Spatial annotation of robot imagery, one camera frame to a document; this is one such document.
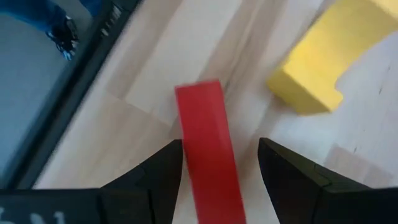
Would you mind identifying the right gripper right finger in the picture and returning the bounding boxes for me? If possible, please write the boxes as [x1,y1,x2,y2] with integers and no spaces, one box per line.
[258,138,371,224]

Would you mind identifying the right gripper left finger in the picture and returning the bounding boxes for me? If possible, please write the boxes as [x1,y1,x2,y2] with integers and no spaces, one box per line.
[101,139,183,224]

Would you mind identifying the large red rectangular block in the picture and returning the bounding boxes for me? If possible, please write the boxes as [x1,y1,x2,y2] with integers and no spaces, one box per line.
[174,79,248,224]

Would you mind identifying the yellow arch block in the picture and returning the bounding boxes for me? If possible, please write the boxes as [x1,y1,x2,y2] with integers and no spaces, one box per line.
[266,0,398,116]

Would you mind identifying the black aluminium table frame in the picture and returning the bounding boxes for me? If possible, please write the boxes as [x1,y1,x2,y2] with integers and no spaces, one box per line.
[0,0,144,190]

